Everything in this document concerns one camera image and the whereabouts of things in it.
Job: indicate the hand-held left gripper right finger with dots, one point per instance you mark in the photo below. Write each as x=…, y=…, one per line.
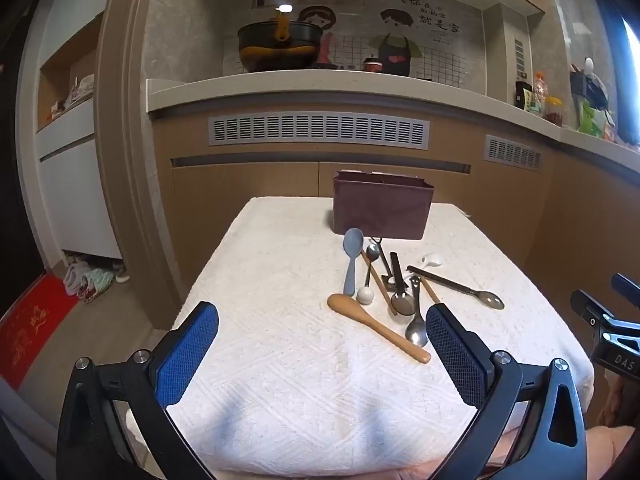
x=457, y=355

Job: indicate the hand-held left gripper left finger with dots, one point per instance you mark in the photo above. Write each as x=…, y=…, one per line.
x=187, y=355

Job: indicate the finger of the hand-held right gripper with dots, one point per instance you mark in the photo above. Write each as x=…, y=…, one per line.
x=627, y=290
x=585, y=307

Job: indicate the plain steel spoon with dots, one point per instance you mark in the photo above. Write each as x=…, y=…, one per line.
x=416, y=334

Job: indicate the white plastic spoon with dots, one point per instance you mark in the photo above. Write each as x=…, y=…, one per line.
x=434, y=260

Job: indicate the white ball-ended small spoon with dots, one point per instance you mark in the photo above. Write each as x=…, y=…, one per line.
x=365, y=295

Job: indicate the large wooden spoon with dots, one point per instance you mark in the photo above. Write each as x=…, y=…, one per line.
x=345, y=305

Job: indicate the blue-grey plastic spoon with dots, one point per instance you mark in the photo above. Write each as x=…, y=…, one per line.
x=352, y=242

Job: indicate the maroon plastic utensil container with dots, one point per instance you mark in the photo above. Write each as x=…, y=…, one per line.
x=380, y=205

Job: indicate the person's leg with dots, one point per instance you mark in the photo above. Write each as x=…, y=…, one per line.
x=615, y=452

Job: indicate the white textured tablecloth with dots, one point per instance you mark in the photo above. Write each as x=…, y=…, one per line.
x=280, y=340

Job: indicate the grey shoe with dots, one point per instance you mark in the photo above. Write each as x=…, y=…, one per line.
x=122, y=271

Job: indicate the green patterned slipper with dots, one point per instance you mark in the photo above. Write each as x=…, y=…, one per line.
x=97, y=284

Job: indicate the white slipper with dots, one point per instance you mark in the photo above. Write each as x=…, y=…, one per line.
x=75, y=275

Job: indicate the red doormat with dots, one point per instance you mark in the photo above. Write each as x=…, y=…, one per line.
x=35, y=330

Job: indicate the small grey vent grille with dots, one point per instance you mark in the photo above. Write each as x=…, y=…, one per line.
x=514, y=152

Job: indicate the green plastic bag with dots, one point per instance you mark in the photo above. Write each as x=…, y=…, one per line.
x=592, y=120

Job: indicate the wooden kitchen cabinet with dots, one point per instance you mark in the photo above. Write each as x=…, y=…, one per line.
x=250, y=185

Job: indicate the jar with yellow lid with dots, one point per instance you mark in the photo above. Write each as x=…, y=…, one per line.
x=554, y=111

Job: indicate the white storage cabinet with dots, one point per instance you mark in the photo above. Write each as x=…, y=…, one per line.
x=75, y=190

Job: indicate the clear bottle with orange cap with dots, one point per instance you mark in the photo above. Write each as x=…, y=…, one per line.
x=539, y=89

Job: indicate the dark food package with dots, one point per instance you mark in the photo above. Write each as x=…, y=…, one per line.
x=523, y=95

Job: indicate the large grey vent grille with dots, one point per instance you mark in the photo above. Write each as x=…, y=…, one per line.
x=320, y=131

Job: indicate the cloths on cabinet shelf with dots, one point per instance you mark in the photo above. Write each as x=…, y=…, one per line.
x=80, y=91

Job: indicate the white kitchen countertop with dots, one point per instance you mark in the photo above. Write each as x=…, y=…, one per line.
x=300, y=85

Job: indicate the small red pot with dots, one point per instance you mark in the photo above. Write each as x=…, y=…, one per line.
x=373, y=65

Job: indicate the black cooking pot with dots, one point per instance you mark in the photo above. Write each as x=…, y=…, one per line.
x=280, y=57

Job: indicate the white wall switch panel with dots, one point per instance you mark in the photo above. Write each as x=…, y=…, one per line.
x=520, y=55

